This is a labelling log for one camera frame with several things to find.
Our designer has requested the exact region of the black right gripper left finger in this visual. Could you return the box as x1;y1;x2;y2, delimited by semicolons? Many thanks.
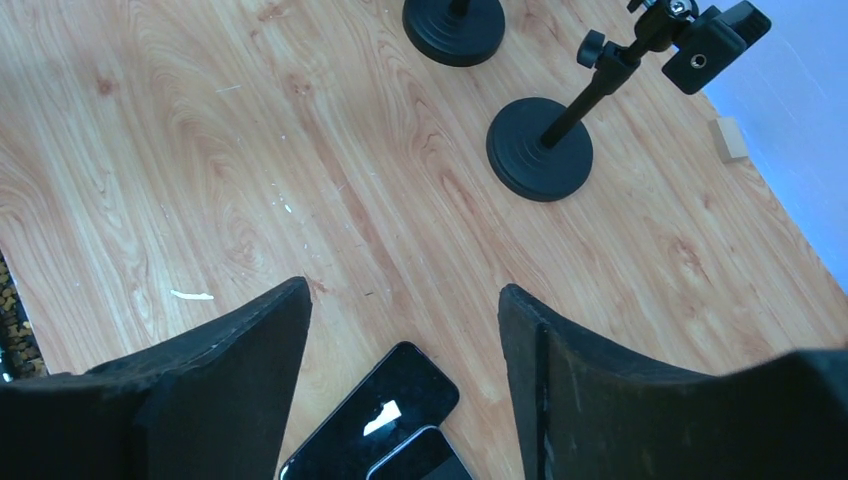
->
1;277;312;479

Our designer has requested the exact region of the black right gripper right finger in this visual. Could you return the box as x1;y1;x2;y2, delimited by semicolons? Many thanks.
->
497;284;847;479

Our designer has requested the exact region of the black round-base clamp stand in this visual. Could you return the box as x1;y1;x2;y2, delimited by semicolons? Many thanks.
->
486;1;772;202

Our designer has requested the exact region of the beige wooden block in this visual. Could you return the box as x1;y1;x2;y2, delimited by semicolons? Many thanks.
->
708;117;749;164

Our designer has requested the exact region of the black phone silver frame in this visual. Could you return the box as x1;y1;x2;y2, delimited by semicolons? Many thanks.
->
366;426;473;480

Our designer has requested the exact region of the black phone dark frame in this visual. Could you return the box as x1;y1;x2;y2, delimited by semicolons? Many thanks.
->
278;341;460;479

